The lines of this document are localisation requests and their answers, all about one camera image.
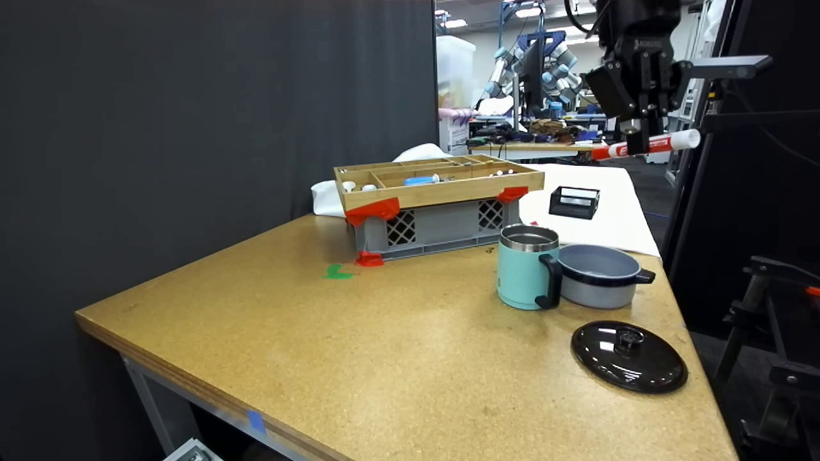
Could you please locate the wooden background table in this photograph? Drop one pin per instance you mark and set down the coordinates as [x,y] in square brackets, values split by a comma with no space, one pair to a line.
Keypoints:
[522,149]

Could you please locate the blue white small tube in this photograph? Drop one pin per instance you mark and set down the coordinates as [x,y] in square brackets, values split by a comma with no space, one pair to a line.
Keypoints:
[420,181]

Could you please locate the black camera on stand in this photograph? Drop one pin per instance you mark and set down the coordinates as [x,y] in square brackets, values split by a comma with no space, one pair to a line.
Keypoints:
[725,67]

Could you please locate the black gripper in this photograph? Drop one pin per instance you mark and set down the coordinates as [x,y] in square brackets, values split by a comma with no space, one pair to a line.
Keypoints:
[637,77]

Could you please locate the blue white background robot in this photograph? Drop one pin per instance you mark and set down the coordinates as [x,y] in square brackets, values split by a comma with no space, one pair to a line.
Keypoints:
[538,67]

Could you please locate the translucent plastic storage bin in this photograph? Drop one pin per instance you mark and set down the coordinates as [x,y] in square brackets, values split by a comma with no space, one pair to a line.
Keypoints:
[455,67]

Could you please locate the wooden organizer tray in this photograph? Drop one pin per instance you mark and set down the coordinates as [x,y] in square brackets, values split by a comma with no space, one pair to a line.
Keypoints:
[445,196]

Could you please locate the white cloth sheet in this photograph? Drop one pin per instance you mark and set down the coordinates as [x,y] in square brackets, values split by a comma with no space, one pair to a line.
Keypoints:
[615,231]

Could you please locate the grey plastic crate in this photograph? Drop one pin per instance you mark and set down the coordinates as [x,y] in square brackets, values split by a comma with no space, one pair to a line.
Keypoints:
[445,224]

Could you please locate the black round pot lid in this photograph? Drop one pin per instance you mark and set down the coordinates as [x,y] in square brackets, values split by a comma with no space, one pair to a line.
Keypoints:
[629,363]

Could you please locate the white box under table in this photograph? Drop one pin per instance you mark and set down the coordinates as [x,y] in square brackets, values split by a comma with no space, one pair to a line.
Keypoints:
[195,452]

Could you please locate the black curtain backdrop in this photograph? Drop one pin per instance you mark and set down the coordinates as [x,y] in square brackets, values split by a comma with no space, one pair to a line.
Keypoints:
[169,128]

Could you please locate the black equipment stand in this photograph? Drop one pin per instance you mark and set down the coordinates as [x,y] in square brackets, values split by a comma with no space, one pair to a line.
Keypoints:
[769,359]

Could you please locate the small green tape mark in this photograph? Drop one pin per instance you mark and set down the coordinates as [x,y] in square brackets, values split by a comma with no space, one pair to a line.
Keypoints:
[340,272]

